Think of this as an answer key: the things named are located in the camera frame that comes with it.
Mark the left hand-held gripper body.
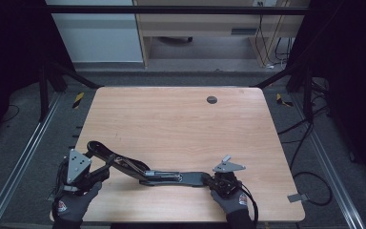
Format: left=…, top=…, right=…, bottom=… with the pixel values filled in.
left=56, top=148, right=111, bottom=195

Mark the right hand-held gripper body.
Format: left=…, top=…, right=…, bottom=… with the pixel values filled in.
left=210, top=162, right=247, bottom=198

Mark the black stapler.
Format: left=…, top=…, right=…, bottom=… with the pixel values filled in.
left=86, top=140, right=214, bottom=188

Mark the person's right hand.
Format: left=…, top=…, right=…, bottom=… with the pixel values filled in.
left=210, top=190, right=249, bottom=215

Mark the person's left hand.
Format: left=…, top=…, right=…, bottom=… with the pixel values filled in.
left=52, top=181, right=103, bottom=222

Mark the yellow black striped tape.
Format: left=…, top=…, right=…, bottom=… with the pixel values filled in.
left=275, top=93, right=294, bottom=108
left=71, top=92, right=86, bottom=110

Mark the white cabinet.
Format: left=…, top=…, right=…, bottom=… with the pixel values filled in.
left=46, top=0, right=145, bottom=64

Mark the dark curtain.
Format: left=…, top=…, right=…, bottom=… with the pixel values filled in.
left=287, top=0, right=366, bottom=194
left=0, top=0, right=77, bottom=151

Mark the right hand-held gripper cable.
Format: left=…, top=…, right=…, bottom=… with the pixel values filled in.
left=239, top=182, right=259, bottom=224

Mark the aluminium floor rail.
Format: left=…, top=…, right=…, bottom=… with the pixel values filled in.
left=290, top=94, right=366, bottom=229
left=0, top=94, right=63, bottom=229

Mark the black frame post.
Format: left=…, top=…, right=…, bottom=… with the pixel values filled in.
left=38, top=61, right=51, bottom=122
left=301, top=68, right=315, bottom=121

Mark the black diagonal frame strut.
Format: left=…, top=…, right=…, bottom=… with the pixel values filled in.
left=251, top=65, right=303, bottom=90
left=49, top=61, right=103, bottom=90

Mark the thin black floor cable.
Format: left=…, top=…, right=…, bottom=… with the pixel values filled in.
left=1, top=104, right=21, bottom=123

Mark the black looped floor cable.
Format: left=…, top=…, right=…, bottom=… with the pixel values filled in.
left=290, top=122, right=334, bottom=207

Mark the bundle of desk cables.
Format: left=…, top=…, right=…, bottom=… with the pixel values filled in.
left=255, top=1, right=295, bottom=70

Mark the black horizontal frame bar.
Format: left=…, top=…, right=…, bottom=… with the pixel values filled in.
left=46, top=4, right=311, bottom=16

